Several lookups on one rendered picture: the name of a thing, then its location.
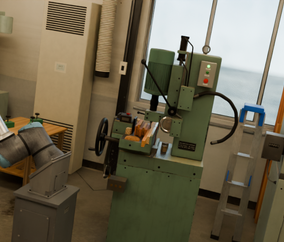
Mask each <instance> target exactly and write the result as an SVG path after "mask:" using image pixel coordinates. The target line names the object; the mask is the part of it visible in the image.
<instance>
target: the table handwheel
mask: <svg viewBox="0 0 284 242"><path fill-rule="evenodd" d="M104 124H105V125H104ZM103 125H104V128H103ZM102 128H103V131H102ZM101 131H102V132H101ZM107 134H108V119H107V118H103V119H102V120H101V122H100V124H99V128H98V131H97V136H96V142H95V154H96V156H98V157H99V156H100V155H101V154H102V152H103V150H104V147H105V144H106V141H112V142H117V143H119V141H120V139H118V138H113V137H110V136H107ZM99 141H100V142H99ZM99 143H100V149H99Z"/></svg>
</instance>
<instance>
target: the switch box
mask: <svg viewBox="0 0 284 242"><path fill-rule="evenodd" d="M207 65H210V67H209V69H210V70H206V68H208V67H207ZM216 67H217V63H213V62H207V61H201V66H200V71H199V76H198V83H197V85H198V86H203V87H209V88H212V87H213V82H214V77H215V72H216ZM206 71H209V74H208V75H209V76H205V74H206ZM206 75H207V74H206ZM204 79H208V82H207V83H206V84H208V85H203V83H204Z"/></svg>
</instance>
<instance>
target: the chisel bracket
mask: <svg viewBox="0 0 284 242"><path fill-rule="evenodd" d="M159 116H161V118H163V116H164V112H161V111H151V110H149V109H146V111H145V117H144V120H146V121H150V122H151V123H152V122H159V119H158V118H159Z"/></svg>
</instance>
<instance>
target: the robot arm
mask: <svg viewBox="0 0 284 242"><path fill-rule="evenodd" d="M63 154H64V153H63V152H62V151H61V150H60V149H58V148H57V147H56V146H55V145H54V143H53V142H52V140H51V138H50V137H49V135H48V134H47V132H46V130H45V129H44V127H43V126H42V124H41V123H40V122H33V123H30V124H27V125H25V126H24V127H22V128H21V129H19V130H18V134H17V135H15V134H14V132H11V131H9V130H8V128H7V126H6V124H5V122H4V121H3V119H2V117H1V115H0V166H1V167H2V168H7V167H9V166H12V165H13V164H15V163H17V162H19V161H21V160H22V159H24V158H26V157H28V156H30V155H32V157H33V158H34V161H35V167H36V169H37V170H38V169H39V168H41V167H42V166H44V165H45V164H46V163H48V162H49V161H51V159H54V158H56V157H59V156H61V155H63Z"/></svg>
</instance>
